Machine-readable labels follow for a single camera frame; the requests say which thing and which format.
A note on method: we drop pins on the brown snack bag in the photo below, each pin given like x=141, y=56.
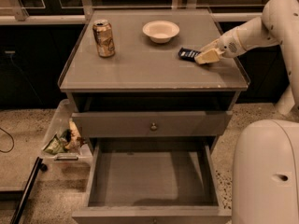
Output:
x=74, y=141

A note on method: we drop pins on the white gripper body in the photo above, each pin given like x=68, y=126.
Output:
x=228, y=46

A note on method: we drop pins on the grey top drawer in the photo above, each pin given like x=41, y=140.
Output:
x=137, y=124

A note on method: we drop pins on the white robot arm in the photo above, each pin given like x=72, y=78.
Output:
x=266, y=160

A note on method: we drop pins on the green snack bag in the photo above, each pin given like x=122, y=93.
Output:
x=56, y=145

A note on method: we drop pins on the white cylindrical post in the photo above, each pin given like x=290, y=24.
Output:
x=286, y=102

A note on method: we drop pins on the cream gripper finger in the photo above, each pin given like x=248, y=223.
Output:
x=209, y=55
x=212, y=45

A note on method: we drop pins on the dark blue rxbar wrapper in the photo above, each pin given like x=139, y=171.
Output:
x=188, y=54

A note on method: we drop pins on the white paper bowl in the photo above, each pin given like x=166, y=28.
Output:
x=160, y=31

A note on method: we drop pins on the brass top drawer knob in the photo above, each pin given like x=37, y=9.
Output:
x=153, y=127

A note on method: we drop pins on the gold beverage can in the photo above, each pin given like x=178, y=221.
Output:
x=102, y=32

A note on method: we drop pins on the grey open middle drawer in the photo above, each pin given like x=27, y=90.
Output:
x=151, y=183

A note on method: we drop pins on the black metal floor rail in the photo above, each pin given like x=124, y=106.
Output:
x=38, y=166

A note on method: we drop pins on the clear plastic storage bin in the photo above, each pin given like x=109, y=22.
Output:
x=58, y=125

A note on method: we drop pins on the grey wooden drawer cabinet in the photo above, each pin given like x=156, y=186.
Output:
x=143, y=76

